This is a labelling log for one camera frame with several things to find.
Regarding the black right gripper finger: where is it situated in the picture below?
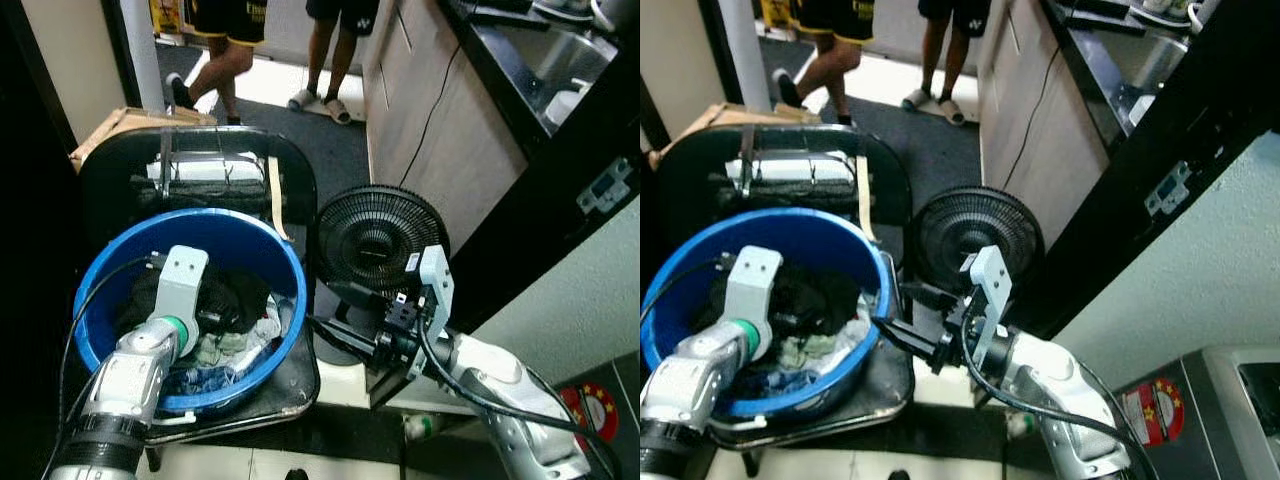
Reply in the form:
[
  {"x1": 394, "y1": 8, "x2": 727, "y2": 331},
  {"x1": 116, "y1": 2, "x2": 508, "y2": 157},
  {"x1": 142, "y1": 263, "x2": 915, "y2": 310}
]
[
  {"x1": 306, "y1": 316, "x2": 386, "y2": 363},
  {"x1": 876, "y1": 317, "x2": 946, "y2": 363}
]

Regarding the white patterned cloth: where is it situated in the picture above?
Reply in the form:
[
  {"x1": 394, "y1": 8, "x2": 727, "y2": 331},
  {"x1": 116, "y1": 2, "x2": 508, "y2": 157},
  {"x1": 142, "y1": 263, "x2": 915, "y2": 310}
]
[
  {"x1": 775, "y1": 300, "x2": 881, "y2": 376},
  {"x1": 190, "y1": 295, "x2": 291, "y2": 371}
]

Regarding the black garment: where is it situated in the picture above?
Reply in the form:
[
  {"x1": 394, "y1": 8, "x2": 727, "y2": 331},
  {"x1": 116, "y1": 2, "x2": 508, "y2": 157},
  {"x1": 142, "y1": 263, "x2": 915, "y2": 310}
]
[
  {"x1": 120, "y1": 265, "x2": 271, "y2": 336},
  {"x1": 700, "y1": 265, "x2": 851, "y2": 336}
]

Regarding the silver top-load washing machine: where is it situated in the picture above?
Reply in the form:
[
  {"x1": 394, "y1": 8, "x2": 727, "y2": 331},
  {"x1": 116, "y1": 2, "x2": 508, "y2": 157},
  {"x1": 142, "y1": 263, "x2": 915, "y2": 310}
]
[
  {"x1": 1115, "y1": 345, "x2": 1280, "y2": 480},
  {"x1": 560, "y1": 350, "x2": 641, "y2": 480}
]

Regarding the blue denim garment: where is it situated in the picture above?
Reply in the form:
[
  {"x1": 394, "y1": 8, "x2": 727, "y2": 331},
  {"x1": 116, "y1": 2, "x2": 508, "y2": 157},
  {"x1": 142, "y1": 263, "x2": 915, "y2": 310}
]
[
  {"x1": 165, "y1": 365, "x2": 236, "y2": 396},
  {"x1": 735, "y1": 368, "x2": 801, "y2": 399}
]

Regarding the blue plastic wash basin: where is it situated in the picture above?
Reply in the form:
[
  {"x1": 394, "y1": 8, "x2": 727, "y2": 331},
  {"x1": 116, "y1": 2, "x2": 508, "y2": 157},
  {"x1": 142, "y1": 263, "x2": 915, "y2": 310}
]
[
  {"x1": 72, "y1": 208, "x2": 309, "y2": 416},
  {"x1": 642, "y1": 208, "x2": 894, "y2": 419}
]

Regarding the black electric fan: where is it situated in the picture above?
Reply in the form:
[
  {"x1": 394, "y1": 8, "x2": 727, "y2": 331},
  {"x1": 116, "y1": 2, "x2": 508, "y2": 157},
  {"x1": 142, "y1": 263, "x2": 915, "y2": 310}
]
[
  {"x1": 315, "y1": 185, "x2": 451, "y2": 366},
  {"x1": 893, "y1": 185, "x2": 1046, "y2": 346}
]

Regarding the black plastic chair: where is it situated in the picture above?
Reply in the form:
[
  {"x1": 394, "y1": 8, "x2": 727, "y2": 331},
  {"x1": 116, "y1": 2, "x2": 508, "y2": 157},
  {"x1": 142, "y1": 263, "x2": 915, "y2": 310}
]
[
  {"x1": 78, "y1": 125, "x2": 321, "y2": 446},
  {"x1": 655, "y1": 125, "x2": 916, "y2": 451}
]

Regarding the red round washer sticker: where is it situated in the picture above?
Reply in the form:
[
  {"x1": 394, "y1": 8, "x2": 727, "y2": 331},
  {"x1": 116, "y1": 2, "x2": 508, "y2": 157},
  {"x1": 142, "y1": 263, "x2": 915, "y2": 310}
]
[
  {"x1": 560, "y1": 382, "x2": 619, "y2": 446},
  {"x1": 1120, "y1": 378, "x2": 1181, "y2": 446}
]

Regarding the light wooden cabinet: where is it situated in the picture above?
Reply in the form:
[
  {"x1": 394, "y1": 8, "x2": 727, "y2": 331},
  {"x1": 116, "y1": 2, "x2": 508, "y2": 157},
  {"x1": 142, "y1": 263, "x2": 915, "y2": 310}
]
[
  {"x1": 362, "y1": 0, "x2": 531, "y2": 251},
  {"x1": 978, "y1": 0, "x2": 1111, "y2": 246}
]

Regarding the brown cardboard box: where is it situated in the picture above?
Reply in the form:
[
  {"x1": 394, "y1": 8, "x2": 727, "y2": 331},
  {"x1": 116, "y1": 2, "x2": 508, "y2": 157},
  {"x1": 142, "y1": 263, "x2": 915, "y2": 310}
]
[
  {"x1": 68, "y1": 107, "x2": 216, "y2": 173},
  {"x1": 648, "y1": 103, "x2": 821, "y2": 171}
]

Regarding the person in black-yellow shorts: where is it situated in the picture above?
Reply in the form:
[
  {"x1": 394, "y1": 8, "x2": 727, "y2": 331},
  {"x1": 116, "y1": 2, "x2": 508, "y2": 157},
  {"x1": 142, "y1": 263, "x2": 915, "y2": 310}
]
[
  {"x1": 165, "y1": 0, "x2": 269, "y2": 126},
  {"x1": 770, "y1": 0, "x2": 876, "y2": 126}
]

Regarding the person in black shorts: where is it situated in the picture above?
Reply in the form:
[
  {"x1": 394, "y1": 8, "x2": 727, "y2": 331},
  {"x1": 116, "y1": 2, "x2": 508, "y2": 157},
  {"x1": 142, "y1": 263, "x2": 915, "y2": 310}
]
[
  {"x1": 900, "y1": 0, "x2": 993, "y2": 126},
  {"x1": 288, "y1": 0, "x2": 379, "y2": 126}
]

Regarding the stainless steel sink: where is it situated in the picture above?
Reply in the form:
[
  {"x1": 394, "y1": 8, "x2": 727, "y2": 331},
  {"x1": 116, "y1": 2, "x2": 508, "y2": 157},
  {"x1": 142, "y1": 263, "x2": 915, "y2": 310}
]
[{"x1": 470, "y1": 0, "x2": 621, "y2": 136}]

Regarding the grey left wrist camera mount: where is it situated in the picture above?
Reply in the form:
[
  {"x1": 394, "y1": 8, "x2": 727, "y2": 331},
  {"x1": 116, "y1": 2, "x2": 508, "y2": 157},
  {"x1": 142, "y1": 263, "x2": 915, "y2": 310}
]
[
  {"x1": 722, "y1": 245, "x2": 784, "y2": 361},
  {"x1": 150, "y1": 245, "x2": 209, "y2": 356}
]

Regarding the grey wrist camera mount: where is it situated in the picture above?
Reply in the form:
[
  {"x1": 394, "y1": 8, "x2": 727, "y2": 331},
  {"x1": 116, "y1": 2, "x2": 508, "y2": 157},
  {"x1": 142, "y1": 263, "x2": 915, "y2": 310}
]
[
  {"x1": 150, "y1": 245, "x2": 209, "y2": 356},
  {"x1": 965, "y1": 245, "x2": 1013, "y2": 371},
  {"x1": 405, "y1": 245, "x2": 456, "y2": 351},
  {"x1": 722, "y1": 245, "x2": 784, "y2": 361}
]

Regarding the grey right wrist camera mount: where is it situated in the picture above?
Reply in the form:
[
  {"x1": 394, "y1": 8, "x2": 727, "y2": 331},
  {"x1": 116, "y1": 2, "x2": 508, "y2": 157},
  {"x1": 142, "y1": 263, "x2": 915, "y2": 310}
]
[
  {"x1": 965, "y1": 245, "x2": 1013, "y2": 371},
  {"x1": 405, "y1": 245, "x2": 456, "y2": 351}
]

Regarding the grey wall socket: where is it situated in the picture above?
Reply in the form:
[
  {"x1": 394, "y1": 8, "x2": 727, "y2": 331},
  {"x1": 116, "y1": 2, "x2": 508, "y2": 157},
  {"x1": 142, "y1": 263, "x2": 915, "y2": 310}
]
[
  {"x1": 1145, "y1": 160, "x2": 1196, "y2": 216},
  {"x1": 578, "y1": 160, "x2": 633, "y2": 213}
]

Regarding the white door post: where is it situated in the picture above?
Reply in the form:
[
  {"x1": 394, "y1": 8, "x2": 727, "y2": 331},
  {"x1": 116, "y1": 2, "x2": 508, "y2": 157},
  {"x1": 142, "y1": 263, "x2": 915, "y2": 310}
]
[
  {"x1": 120, "y1": 0, "x2": 166, "y2": 111},
  {"x1": 715, "y1": 0, "x2": 771, "y2": 111}
]

